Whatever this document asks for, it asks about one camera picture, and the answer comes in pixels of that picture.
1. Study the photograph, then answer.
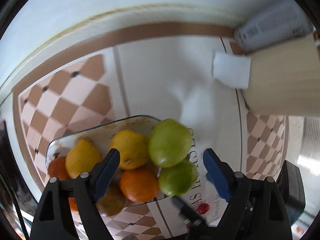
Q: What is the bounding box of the small red tomato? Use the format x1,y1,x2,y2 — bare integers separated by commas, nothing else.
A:
196,203,210,215

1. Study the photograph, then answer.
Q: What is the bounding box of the dark orange fruit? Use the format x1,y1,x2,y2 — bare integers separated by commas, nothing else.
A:
68,198,78,212

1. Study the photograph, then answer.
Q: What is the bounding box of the orange at bowl edge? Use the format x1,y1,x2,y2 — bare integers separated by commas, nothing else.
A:
48,157,70,181

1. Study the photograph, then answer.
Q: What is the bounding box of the large orange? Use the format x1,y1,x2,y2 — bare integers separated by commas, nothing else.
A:
119,166,160,203

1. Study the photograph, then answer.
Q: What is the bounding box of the red green apple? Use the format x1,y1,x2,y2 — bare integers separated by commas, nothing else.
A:
97,182,127,217

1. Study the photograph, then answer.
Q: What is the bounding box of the glass fruit bowl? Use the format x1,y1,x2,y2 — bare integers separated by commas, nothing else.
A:
44,115,176,213

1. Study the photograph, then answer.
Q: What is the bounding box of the yellow lemon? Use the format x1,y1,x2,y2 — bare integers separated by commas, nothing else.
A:
110,129,149,170
65,139,103,179

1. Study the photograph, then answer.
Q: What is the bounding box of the checkered printed table mat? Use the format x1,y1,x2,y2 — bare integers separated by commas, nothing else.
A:
12,22,291,240

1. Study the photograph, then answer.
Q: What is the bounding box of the grey printed package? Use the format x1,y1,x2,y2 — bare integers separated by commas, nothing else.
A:
234,0,313,53

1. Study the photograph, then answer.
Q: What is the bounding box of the black cable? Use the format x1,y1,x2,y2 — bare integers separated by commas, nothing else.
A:
0,179,30,240

